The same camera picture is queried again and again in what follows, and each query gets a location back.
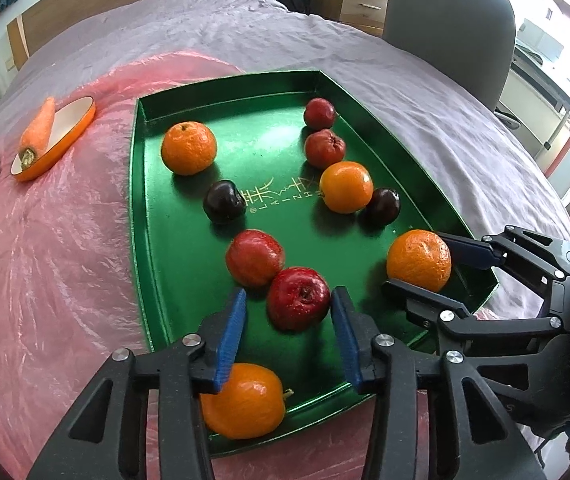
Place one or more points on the orange rimmed plate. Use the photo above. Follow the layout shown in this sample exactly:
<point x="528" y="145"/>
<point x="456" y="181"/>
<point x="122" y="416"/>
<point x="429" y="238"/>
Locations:
<point x="67" y="125"/>

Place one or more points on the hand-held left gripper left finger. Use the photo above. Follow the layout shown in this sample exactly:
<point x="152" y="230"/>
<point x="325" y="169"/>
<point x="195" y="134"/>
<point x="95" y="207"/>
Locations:
<point x="230" y="340"/>

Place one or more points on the wall switch beside headboard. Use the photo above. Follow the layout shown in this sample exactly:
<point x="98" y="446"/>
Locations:
<point x="9" y="63"/>

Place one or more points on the pink plastic sheet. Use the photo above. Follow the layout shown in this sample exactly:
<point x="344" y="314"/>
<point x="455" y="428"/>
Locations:
<point x="65" y="285"/>

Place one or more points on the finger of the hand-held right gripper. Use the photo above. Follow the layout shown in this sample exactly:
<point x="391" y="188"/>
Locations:
<point x="415" y="297"/>
<point x="470" y="250"/>

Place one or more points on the grey chair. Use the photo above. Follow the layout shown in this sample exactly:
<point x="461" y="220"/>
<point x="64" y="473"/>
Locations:
<point x="445" y="20"/>

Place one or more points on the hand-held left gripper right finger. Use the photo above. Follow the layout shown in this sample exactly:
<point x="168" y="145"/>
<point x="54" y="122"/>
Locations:
<point x="347" y="350"/>

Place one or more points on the dark plum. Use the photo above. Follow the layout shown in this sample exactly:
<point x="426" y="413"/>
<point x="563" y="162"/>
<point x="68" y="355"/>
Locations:
<point x="224" y="201"/>
<point x="382" y="206"/>

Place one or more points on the red apple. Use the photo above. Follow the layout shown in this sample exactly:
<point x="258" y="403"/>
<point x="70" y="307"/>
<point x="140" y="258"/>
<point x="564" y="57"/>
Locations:
<point x="320" y="113"/>
<point x="255" y="257"/>
<point x="324" y="148"/>
<point x="298" y="298"/>

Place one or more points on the carrot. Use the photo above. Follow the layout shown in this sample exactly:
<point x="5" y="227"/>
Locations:
<point x="40" y="127"/>

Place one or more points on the wooden drawer cabinet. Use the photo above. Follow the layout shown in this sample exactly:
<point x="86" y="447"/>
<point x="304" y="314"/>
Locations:
<point x="350" y="0"/>

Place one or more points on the green metal tray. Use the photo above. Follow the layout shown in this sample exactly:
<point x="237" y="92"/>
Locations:
<point x="190" y="270"/>

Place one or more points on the orange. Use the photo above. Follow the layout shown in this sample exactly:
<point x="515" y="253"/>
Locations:
<point x="346" y="186"/>
<point x="188" y="148"/>
<point x="419" y="260"/>
<point x="250" y="405"/>

